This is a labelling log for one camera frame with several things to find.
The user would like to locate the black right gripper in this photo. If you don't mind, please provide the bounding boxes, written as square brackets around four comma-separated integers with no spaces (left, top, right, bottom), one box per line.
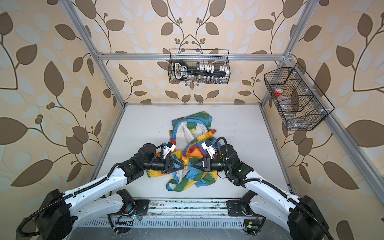
[191,156,231,172]

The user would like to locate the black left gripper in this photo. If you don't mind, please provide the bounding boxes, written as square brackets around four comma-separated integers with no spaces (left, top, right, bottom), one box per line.
[142,156,186,173]

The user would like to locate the rainbow coloured jacket white lining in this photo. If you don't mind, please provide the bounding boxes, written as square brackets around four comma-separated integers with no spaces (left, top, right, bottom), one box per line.
[145,111,219,192]

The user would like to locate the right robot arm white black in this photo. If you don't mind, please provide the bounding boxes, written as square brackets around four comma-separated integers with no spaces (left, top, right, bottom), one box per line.
[191,141,333,240]

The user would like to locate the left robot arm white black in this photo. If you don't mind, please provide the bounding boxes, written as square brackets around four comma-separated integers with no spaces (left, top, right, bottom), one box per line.
[16,143,185,240]

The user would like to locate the black white tool in basket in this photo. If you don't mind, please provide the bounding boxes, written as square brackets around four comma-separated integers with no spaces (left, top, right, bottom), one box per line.
[171,60,231,81]

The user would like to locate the red lidded clear container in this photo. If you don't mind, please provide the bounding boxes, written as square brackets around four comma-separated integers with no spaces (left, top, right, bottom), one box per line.
[273,87,284,97]

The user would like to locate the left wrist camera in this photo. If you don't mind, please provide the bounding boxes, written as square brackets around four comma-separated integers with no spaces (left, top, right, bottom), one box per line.
[161,142,176,159]

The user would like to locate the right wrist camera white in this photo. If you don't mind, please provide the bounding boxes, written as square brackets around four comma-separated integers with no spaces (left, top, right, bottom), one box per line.
[202,140,217,159]

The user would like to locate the aluminium frame rails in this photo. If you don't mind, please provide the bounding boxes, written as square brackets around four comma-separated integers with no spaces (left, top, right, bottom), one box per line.
[74,1,384,240]

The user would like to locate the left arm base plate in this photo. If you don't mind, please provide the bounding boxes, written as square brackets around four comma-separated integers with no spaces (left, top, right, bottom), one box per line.
[121,200,150,217]

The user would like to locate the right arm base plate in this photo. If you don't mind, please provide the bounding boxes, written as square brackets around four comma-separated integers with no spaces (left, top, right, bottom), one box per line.
[226,200,255,217]

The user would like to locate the left base cable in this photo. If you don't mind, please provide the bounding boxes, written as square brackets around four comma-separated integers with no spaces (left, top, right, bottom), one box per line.
[106,212,142,235]

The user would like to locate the base cable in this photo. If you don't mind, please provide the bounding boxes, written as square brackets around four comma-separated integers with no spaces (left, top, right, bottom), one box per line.
[106,212,142,235]
[244,215,268,235]

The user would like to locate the right base cable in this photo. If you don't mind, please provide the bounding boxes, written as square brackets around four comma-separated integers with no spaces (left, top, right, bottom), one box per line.
[244,215,268,235]

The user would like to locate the black wire basket back wall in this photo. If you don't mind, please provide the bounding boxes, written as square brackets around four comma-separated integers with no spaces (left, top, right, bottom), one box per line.
[168,48,231,85]

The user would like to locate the black wire basket wall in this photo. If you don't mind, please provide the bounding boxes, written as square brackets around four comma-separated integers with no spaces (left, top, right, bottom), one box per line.
[264,63,335,131]
[168,48,231,85]

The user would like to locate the black wire basket right wall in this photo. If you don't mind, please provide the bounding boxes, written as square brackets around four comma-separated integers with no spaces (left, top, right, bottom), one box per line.
[264,63,335,131]

